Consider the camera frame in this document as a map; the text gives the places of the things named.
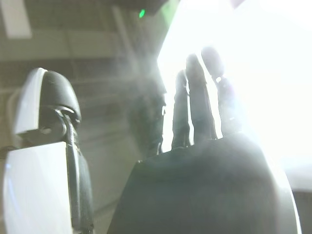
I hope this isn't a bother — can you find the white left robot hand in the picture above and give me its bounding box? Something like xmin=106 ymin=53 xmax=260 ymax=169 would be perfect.
xmin=2 ymin=46 xmax=302 ymax=234

